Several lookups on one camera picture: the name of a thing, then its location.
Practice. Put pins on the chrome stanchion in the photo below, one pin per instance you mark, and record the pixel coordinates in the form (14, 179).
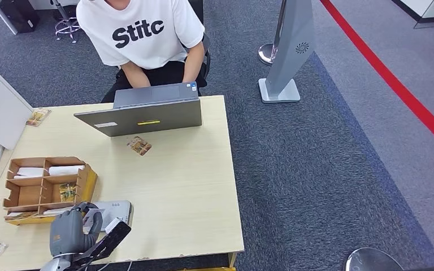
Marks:
(266, 54)

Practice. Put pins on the yellow object under table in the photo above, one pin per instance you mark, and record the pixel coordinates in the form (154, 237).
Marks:
(205, 269)

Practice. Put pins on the white card stack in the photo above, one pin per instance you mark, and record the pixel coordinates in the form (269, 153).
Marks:
(66, 170)
(56, 211)
(31, 172)

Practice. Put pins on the boxy desktop cabinet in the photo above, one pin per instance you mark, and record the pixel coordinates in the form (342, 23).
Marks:
(0, 108)

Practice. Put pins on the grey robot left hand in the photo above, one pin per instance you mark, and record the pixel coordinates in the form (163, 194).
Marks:
(67, 235)

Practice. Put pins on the person's left forearm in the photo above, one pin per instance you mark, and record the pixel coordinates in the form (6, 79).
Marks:
(194, 63)

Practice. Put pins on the grey laptop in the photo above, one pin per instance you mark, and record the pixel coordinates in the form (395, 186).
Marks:
(146, 117)

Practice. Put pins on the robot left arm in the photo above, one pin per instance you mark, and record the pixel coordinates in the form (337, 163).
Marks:
(54, 265)

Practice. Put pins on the black office chair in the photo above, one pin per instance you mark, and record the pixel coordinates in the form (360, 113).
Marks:
(205, 48)

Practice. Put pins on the white ID card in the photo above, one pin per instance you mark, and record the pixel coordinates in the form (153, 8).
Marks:
(94, 220)

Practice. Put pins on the yellow plastic bag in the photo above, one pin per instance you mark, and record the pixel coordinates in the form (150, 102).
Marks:
(89, 187)

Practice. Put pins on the grey kiosk stand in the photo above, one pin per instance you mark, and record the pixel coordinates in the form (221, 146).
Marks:
(292, 52)

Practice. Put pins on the grey-white card reader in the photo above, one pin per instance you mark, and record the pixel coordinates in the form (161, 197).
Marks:
(117, 210)

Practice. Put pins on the white desk panel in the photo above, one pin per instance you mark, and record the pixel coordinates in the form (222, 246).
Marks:
(3, 16)

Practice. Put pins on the chrome stool base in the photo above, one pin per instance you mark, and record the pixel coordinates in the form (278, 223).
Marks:
(67, 27)

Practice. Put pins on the chrome dome base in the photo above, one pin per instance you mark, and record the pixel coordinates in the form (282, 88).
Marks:
(370, 261)

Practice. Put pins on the white counter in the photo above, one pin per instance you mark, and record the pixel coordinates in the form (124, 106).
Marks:
(430, 9)

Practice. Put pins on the black box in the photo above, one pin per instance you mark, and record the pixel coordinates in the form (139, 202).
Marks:
(18, 15)

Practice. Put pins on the person's right forearm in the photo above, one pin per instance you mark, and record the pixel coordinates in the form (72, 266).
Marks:
(136, 74)

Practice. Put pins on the person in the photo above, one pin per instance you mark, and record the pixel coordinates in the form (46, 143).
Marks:
(142, 33)

